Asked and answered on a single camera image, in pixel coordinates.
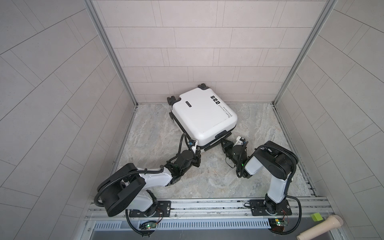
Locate black cable conduit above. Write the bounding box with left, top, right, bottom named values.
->
left=93, top=133, right=188, bottom=236
left=235, top=143, right=302, bottom=235

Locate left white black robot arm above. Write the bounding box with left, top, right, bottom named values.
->
left=94, top=149, right=201, bottom=217

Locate right black cable conduit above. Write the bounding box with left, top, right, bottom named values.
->
left=235, top=143, right=302, bottom=235

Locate left black cable conduit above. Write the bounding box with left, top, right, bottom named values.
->
left=93, top=133, right=188, bottom=236

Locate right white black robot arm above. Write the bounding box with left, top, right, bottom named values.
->
left=221, top=137, right=298, bottom=215

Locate black white suitcase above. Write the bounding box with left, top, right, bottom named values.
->
left=167, top=84, right=238, bottom=152

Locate left circuit board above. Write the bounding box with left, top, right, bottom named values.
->
left=140, top=221, right=158, bottom=230

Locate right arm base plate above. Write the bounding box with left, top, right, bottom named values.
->
left=248, top=199, right=292, bottom=216

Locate aluminium mounting rail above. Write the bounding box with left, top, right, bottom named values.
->
left=85, top=197, right=334, bottom=223

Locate green sticky note block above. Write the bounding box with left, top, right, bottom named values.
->
left=310, top=213, right=323, bottom=222

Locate circuit board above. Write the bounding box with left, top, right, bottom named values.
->
left=140, top=221, right=158, bottom=230
left=269, top=219, right=289, bottom=233

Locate beige wooden handle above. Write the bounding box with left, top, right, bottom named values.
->
left=297, top=215, right=344, bottom=240

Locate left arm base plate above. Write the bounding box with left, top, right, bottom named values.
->
left=129, top=201, right=172, bottom=218

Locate right circuit board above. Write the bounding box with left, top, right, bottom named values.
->
left=269, top=219, right=289, bottom=233

